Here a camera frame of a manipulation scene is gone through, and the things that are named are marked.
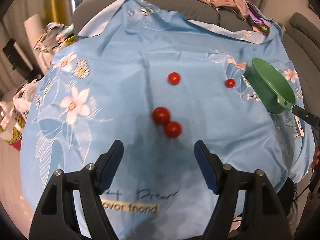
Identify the green plastic bowl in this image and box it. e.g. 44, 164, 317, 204
244, 57, 296, 114

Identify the small red cherry tomato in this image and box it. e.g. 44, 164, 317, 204
225, 79, 236, 88

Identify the right hand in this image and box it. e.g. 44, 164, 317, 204
311, 147, 320, 173

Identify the white square device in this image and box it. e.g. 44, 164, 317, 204
293, 115, 305, 138

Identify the purple clothing pile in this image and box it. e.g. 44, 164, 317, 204
247, 1, 273, 36

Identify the white plastic bag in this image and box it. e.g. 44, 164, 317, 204
1, 80, 39, 151

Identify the blue floral tablecloth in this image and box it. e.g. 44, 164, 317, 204
21, 0, 315, 239

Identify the clutter pile of clothes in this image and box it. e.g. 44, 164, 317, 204
32, 22, 75, 73

